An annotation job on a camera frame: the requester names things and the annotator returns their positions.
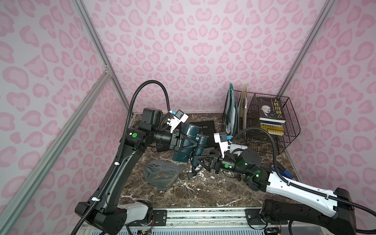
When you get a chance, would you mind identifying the grey hair dryer pouch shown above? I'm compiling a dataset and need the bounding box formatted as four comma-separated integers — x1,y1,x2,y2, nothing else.
143,160,185,192

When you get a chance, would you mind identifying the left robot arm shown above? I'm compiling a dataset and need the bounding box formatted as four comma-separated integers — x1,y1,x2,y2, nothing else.
71,80,181,235

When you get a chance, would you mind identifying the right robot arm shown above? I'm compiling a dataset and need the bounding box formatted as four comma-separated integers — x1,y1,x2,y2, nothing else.
210,127,376,235

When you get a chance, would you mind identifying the white hair dryer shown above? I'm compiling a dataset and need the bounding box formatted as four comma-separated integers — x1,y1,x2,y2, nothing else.
229,143,248,156

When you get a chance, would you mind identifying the black pouch gold print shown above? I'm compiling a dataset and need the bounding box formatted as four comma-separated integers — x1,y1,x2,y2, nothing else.
192,120,217,148

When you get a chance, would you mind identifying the yellow striped book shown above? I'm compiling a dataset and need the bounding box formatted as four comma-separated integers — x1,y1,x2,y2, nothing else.
259,120,285,136

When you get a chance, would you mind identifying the book with portrait cover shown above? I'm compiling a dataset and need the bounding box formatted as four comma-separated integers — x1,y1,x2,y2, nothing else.
257,98,286,123

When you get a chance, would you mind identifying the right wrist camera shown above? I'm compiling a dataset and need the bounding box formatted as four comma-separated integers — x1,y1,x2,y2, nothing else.
213,132,232,158

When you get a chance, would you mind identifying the black wire basket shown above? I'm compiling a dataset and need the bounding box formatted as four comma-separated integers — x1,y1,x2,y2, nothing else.
221,91,301,155

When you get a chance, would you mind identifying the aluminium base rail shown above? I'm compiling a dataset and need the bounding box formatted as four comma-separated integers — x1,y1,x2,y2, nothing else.
119,207,330,235

